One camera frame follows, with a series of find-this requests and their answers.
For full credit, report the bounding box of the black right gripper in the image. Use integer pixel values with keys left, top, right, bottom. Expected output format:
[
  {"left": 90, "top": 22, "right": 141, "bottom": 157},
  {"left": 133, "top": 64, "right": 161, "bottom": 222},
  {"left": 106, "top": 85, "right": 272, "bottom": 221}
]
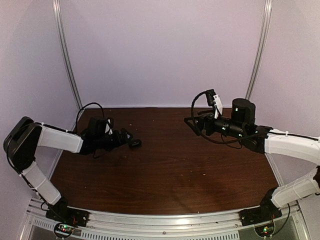
[{"left": 184, "top": 108, "right": 246, "bottom": 139}]

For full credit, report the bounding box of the black oval charging case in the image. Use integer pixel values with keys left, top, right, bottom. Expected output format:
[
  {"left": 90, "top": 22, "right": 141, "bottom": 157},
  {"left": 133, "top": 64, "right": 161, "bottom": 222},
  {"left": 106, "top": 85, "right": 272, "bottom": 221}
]
[{"left": 128, "top": 139, "right": 142, "bottom": 149}]

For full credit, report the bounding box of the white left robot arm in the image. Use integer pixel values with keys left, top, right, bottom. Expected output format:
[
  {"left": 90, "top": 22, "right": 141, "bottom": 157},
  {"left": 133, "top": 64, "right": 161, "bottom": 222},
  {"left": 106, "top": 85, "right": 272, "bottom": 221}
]
[{"left": 3, "top": 116, "right": 141, "bottom": 222}]

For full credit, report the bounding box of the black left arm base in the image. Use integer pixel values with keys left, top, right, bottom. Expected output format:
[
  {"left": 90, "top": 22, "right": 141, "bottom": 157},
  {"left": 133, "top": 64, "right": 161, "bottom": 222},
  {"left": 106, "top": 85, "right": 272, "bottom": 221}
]
[{"left": 45, "top": 197, "right": 89, "bottom": 227}]

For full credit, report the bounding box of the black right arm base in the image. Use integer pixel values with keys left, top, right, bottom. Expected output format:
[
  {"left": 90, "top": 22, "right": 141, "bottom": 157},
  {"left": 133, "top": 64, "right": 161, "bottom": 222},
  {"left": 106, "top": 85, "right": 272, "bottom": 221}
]
[{"left": 239, "top": 191, "right": 282, "bottom": 226}]

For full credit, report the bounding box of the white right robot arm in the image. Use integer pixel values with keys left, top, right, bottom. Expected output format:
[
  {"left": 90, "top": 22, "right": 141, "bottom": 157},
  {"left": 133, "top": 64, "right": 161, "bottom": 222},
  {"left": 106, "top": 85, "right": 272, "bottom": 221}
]
[{"left": 184, "top": 97, "right": 320, "bottom": 221}]

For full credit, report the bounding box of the left circuit board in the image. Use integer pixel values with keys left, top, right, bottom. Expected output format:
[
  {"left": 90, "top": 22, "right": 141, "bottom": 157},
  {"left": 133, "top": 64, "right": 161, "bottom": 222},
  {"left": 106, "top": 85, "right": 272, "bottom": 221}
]
[{"left": 53, "top": 222, "right": 75, "bottom": 238}]

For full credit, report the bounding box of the circuit board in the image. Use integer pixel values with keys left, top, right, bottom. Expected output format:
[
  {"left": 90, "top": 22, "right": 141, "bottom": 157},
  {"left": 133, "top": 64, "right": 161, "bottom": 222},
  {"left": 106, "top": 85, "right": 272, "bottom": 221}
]
[
  {"left": 254, "top": 223, "right": 275, "bottom": 238},
  {"left": 53, "top": 222, "right": 75, "bottom": 238}
]

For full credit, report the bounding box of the right circuit board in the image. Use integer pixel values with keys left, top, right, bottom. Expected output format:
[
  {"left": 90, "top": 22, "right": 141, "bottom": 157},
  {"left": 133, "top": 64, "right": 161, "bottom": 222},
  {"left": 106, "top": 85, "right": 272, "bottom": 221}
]
[{"left": 254, "top": 223, "right": 275, "bottom": 238}]

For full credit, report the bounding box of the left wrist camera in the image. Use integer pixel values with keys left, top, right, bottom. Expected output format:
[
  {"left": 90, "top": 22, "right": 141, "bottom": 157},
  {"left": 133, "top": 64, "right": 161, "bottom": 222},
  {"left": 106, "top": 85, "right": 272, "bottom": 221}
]
[{"left": 104, "top": 117, "right": 114, "bottom": 135}]

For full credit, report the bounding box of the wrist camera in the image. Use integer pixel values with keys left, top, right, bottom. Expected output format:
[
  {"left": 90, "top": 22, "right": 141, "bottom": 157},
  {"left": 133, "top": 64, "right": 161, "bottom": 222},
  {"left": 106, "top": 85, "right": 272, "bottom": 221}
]
[
  {"left": 205, "top": 89, "right": 223, "bottom": 119},
  {"left": 104, "top": 117, "right": 114, "bottom": 135}
]

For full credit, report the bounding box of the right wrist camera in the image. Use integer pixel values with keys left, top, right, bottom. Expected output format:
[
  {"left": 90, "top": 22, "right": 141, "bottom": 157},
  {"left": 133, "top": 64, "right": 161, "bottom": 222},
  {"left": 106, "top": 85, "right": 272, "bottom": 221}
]
[{"left": 205, "top": 89, "right": 223, "bottom": 119}]

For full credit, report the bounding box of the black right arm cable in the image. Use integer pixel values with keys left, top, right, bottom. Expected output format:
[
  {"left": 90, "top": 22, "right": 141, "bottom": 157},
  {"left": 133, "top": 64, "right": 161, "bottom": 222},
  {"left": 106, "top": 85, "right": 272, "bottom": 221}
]
[{"left": 190, "top": 90, "right": 271, "bottom": 150}]

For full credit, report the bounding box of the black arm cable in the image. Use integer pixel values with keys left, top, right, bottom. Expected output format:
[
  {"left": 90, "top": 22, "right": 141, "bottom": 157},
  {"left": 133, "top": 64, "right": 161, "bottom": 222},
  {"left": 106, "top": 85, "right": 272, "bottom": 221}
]
[
  {"left": 190, "top": 90, "right": 271, "bottom": 150},
  {"left": 6, "top": 101, "right": 106, "bottom": 173}
]

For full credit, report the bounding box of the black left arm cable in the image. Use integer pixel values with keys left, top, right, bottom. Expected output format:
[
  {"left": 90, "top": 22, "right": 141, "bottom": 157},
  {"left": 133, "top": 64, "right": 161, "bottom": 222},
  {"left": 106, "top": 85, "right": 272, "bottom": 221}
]
[{"left": 6, "top": 101, "right": 106, "bottom": 173}]

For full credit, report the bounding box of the right aluminium frame post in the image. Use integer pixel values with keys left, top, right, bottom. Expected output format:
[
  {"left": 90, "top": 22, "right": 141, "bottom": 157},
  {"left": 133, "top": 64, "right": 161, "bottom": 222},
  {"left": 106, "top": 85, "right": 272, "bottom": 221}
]
[{"left": 245, "top": 0, "right": 272, "bottom": 100}]

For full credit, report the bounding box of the aluminium frame post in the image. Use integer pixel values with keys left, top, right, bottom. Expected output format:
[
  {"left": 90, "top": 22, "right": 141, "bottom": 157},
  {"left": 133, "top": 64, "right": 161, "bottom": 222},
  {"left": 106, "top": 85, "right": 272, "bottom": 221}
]
[
  {"left": 245, "top": 0, "right": 272, "bottom": 100},
  {"left": 52, "top": 0, "right": 83, "bottom": 110}
]

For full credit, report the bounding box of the left aluminium frame post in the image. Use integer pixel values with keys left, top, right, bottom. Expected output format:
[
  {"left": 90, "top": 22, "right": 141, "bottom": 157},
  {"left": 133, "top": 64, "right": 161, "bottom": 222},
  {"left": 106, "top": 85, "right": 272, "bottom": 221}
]
[{"left": 52, "top": 0, "right": 83, "bottom": 110}]

